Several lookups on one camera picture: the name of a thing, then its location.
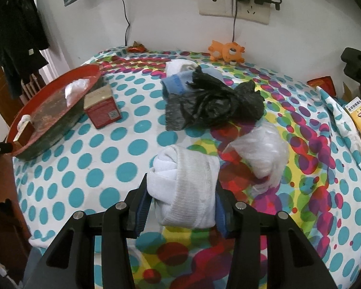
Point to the dark hanging clothes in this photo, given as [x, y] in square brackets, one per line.
[18, 42]

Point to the wooden chair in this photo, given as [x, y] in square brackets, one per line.
[30, 88]

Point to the black plastic bag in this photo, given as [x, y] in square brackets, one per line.
[213, 102]

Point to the cream box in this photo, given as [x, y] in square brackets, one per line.
[25, 133]

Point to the white folded sock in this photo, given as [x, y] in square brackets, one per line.
[180, 66]

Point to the red packet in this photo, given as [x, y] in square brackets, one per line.
[322, 83]

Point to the orange plush toy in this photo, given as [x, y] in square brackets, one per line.
[225, 49]

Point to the white coax wall plate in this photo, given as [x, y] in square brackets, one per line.
[215, 3]

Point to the polka dot cloth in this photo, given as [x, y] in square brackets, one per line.
[108, 162]

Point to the white power outlet plate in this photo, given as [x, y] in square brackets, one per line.
[252, 13]

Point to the dark carved wooden furniture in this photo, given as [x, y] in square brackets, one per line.
[3, 216]

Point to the light blue sock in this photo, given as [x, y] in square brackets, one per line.
[174, 85]

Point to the red gold snack wrapper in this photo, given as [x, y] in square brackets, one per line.
[137, 48]

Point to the small crumpled clear plastic bag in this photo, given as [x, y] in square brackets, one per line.
[76, 88]

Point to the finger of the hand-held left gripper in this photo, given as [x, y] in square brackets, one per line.
[0, 150]

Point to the small white rolled sock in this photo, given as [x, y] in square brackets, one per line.
[24, 119]

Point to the round red tray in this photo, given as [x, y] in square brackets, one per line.
[48, 117]

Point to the black clamp stand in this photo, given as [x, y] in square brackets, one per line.
[353, 58]

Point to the large white sock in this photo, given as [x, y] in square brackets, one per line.
[183, 180]

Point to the red box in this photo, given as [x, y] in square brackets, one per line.
[102, 111]

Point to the large clear plastic bag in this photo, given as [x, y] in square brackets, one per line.
[258, 153]

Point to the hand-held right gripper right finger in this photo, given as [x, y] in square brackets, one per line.
[221, 218]

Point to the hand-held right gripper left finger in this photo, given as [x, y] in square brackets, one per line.
[140, 216]

